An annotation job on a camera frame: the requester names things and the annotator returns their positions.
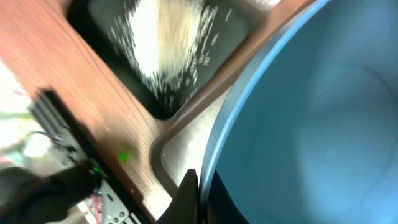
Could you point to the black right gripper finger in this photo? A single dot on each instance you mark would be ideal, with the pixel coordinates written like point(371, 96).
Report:
point(183, 208)

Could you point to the dark blue bowl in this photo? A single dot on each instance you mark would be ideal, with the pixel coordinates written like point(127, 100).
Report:
point(308, 133)

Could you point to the pile of rice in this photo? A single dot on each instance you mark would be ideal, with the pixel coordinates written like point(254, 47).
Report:
point(165, 38)

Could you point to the brown serving tray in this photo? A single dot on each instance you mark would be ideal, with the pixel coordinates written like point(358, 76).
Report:
point(182, 147)

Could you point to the black tray bin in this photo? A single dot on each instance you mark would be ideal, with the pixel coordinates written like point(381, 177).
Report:
point(102, 24)

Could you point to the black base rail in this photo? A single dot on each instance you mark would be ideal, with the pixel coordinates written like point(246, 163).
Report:
point(112, 202)

